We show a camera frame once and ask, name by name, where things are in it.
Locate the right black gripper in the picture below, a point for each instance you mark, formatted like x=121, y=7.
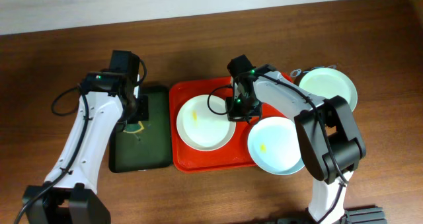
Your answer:
x=239, y=115

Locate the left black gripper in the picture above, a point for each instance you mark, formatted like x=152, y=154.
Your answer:
x=141, y=111

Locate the green yellow sponge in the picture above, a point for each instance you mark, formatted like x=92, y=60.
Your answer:
x=133, y=128

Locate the light blue plate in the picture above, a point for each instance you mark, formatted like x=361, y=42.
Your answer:
x=274, y=147

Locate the white cream plate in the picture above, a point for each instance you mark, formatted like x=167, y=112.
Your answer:
x=202, y=124

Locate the pale green plate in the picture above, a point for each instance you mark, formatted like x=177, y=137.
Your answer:
x=328, y=82

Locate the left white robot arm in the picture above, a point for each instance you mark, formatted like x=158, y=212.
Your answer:
x=69, y=192

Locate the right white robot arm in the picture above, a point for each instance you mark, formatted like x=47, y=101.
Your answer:
x=330, y=142

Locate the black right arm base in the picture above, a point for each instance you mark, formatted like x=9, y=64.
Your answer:
x=368, y=215

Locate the dark green tray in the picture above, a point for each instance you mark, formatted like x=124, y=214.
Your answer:
x=150, y=148

